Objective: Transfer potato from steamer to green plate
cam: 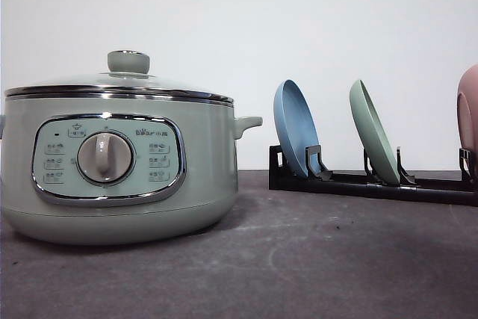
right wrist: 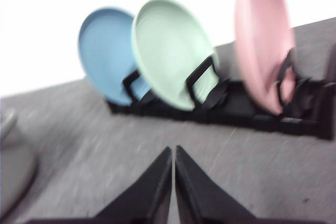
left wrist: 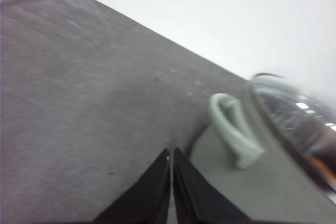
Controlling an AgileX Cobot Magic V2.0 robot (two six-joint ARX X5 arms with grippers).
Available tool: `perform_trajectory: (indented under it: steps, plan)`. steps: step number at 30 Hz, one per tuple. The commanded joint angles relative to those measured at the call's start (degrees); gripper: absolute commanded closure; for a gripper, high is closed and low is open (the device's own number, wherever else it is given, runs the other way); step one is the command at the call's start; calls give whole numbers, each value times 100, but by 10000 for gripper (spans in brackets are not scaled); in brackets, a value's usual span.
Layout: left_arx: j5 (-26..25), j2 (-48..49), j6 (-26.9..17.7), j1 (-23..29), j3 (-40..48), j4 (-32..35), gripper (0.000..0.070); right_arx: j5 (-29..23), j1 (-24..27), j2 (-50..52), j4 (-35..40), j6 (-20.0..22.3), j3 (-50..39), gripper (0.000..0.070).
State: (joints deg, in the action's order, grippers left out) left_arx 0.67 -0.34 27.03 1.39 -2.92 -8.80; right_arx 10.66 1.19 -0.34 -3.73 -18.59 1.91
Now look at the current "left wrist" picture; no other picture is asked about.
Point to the glass steamer lid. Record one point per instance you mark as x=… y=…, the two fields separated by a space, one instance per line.
x=306 y=116

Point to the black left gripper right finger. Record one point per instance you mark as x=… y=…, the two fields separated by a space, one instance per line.
x=197 y=199

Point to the green electric steamer pot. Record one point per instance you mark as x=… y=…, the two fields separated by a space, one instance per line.
x=248 y=156

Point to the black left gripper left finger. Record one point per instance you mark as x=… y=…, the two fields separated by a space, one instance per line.
x=147 y=201

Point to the grey table mat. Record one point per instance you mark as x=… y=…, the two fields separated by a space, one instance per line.
x=89 y=101

